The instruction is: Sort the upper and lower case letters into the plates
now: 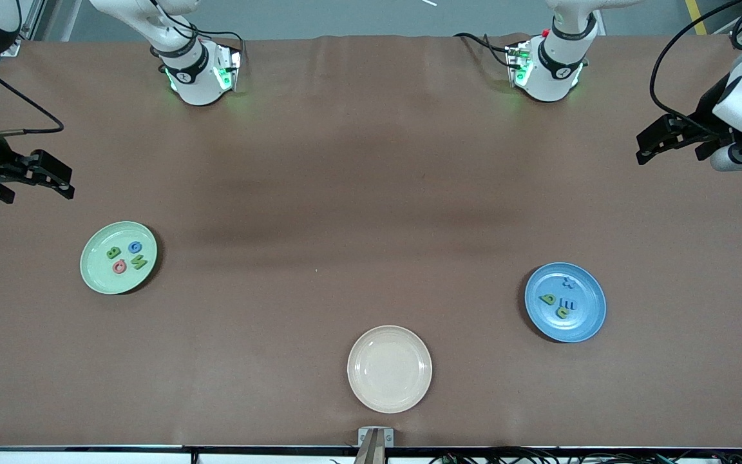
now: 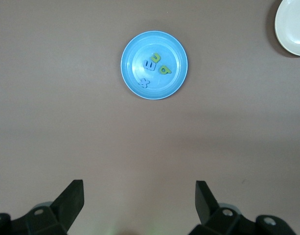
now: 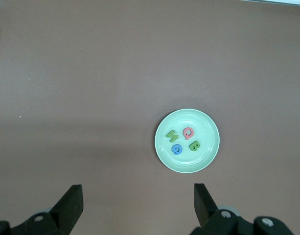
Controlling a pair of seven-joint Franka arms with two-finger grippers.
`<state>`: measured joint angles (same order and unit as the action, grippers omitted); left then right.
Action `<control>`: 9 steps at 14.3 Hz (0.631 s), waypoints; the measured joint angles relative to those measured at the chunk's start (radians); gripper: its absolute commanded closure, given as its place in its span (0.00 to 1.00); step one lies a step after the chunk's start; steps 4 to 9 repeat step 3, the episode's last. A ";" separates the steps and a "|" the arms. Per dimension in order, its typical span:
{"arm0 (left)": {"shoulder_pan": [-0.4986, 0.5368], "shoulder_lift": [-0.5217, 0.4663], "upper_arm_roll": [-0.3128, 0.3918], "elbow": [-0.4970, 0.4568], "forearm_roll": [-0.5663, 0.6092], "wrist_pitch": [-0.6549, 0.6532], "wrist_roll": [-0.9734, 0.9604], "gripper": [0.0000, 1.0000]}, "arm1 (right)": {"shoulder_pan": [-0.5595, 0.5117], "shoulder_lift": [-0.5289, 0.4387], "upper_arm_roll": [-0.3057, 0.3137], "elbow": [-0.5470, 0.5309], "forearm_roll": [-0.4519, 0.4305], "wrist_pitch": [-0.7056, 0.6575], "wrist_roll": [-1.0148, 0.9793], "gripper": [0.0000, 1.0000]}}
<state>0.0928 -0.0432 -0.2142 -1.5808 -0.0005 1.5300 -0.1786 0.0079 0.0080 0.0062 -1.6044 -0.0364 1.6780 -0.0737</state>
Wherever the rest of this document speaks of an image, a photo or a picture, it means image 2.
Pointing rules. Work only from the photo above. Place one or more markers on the blue foam letter m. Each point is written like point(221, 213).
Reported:
point(149, 65)

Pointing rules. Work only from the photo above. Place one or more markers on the brown table cover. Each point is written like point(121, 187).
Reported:
point(66, 122)

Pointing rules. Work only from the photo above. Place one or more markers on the blue plate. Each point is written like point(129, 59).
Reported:
point(169, 83)

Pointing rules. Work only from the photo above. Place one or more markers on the blue foam letter x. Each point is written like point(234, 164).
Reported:
point(144, 83)

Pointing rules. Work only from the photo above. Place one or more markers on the green foam letter b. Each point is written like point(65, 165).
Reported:
point(168, 72)

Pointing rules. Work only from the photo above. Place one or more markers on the beige plate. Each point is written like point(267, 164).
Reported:
point(294, 27)

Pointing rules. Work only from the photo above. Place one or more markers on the green foam letter n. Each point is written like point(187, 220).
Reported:
point(158, 59)

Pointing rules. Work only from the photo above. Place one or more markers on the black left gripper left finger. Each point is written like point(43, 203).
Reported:
point(54, 215)

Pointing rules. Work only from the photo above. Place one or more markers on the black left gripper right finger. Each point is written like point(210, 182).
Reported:
point(220, 220)

